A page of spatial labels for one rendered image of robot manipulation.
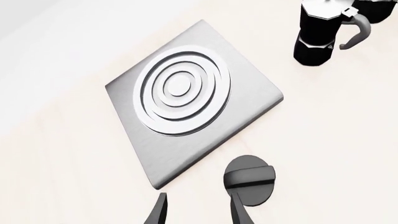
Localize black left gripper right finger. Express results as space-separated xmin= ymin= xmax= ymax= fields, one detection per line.
xmin=230 ymin=192 xmax=255 ymax=224

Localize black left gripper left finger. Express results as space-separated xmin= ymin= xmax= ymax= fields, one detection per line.
xmin=143 ymin=192 xmax=169 ymax=224

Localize round black stove knob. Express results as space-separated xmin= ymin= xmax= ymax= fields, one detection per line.
xmin=223 ymin=154 xmax=277 ymax=207

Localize flat stove plate with rings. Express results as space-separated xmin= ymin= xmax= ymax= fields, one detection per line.
xmin=104 ymin=19 xmax=284 ymax=190

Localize black moka pot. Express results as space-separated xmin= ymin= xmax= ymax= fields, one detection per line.
xmin=293 ymin=0 xmax=372 ymax=67
xmin=353 ymin=0 xmax=396 ymax=24

